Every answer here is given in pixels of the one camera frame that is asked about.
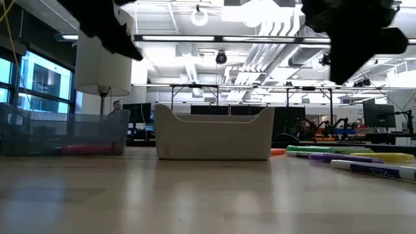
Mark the person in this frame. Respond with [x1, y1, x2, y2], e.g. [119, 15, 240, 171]
[109, 99, 124, 115]
[296, 118, 313, 141]

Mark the black monitor stand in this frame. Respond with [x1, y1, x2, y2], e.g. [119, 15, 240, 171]
[395, 109, 415, 140]

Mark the white ring light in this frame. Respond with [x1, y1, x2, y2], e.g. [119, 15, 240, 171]
[190, 6, 210, 27]

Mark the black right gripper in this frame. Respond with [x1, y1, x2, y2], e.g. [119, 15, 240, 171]
[302, 0, 399, 85]

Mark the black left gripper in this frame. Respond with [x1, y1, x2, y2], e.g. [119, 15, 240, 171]
[57, 0, 144, 62]

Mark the light green highlighter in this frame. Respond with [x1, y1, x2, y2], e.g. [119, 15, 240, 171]
[324, 146, 375, 154]

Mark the yellow hanging cable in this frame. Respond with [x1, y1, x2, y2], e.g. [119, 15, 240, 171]
[0, 0, 32, 110]

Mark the silver ventilation duct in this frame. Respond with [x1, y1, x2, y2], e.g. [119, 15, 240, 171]
[287, 25, 331, 69]

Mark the black beam with light strips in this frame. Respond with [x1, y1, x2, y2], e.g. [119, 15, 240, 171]
[133, 34, 416, 46]

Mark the black ceiling camera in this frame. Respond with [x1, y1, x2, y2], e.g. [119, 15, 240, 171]
[215, 50, 228, 66]

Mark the purple highlighter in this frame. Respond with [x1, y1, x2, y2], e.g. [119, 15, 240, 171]
[307, 152, 385, 165]

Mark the black computer monitor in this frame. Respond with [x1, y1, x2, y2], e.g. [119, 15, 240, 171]
[229, 104, 261, 116]
[190, 104, 230, 116]
[122, 103, 152, 124]

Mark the grey opaque plastic bin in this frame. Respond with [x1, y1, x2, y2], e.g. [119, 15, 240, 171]
[154, 103, 276, 161]

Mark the large glass window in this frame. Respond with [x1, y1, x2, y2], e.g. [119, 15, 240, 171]
[0, 48, 75, 114]

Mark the yellow highlighter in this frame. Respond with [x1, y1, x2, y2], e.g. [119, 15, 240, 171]
[349, 152, 416, 164]

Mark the computer monitor on stand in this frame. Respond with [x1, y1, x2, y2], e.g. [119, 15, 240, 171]
[363, 102, 397, 129]

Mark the large black panel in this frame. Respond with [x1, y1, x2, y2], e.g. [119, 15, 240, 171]
[274, 106, 307, 143]

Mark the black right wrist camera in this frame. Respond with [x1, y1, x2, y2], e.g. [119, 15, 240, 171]
[380, 27, 409, 55]

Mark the black background table frame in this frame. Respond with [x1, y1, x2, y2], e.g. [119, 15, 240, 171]
[170, 83, 220, 115]
[285, 86, 334, 131]

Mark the smoky translucent plastic bin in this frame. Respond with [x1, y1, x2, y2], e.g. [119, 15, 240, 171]
[0, 103, 131, 156]

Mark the blue dry-erase marker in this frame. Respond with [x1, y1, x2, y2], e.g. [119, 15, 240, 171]
[330, 159, 416, 182]

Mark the white cylindrical table lamp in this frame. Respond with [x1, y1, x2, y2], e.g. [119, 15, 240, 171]
[73, 9, 135, 115]

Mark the white barrel green marker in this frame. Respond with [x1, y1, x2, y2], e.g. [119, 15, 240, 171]
[285, 150, 313, 158]

